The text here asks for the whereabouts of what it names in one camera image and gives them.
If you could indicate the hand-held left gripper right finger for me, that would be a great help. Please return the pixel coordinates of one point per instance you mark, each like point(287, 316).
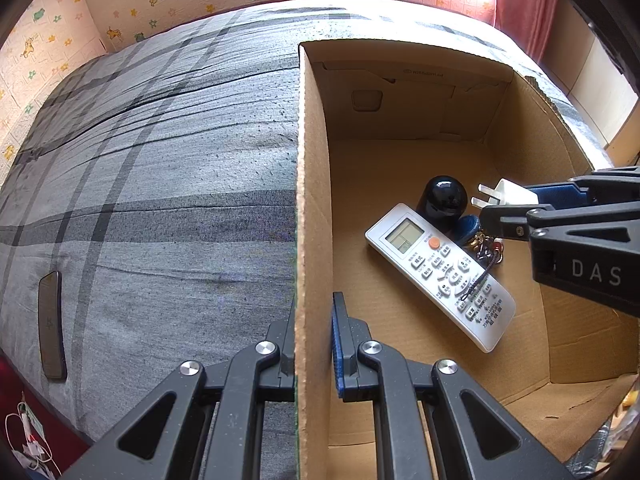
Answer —
point(339, 355)

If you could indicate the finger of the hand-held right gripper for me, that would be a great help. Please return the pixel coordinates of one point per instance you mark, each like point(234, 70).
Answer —
point(505, 220)
point(555, 194)

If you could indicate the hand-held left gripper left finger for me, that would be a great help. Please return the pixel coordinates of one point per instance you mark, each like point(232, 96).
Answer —
point(281, 360)

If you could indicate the white charger plug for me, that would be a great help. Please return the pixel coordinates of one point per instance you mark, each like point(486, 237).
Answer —
point(510, 192)

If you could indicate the key bunch with blue fob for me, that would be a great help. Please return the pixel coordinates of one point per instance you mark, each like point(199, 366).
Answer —
point(467, 227)

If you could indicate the cardboard box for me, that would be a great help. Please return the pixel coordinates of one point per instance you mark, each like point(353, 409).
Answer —
point(390, 370)

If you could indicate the white remote control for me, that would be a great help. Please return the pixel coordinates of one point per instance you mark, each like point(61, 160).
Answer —
point(425, 270)

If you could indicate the black round-top capsule device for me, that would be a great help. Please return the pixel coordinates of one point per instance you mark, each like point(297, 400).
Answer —
point(442, 200)

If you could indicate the beige wardrobe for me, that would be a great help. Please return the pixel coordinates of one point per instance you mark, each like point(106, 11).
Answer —
point(595, 95)

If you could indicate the black bar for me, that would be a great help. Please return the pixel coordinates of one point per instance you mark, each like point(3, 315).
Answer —
point(595, 15)

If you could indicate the pink curtain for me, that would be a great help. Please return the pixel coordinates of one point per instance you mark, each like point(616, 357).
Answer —
point(525, 0)

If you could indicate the grey plaid bedsheet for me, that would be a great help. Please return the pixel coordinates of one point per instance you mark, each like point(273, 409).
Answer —
point(175, 185)

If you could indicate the dark smartphone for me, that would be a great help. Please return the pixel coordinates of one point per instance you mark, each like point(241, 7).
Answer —
point(51, 325)

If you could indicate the red cloth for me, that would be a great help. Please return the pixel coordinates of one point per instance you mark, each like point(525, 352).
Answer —
point(15, 385)

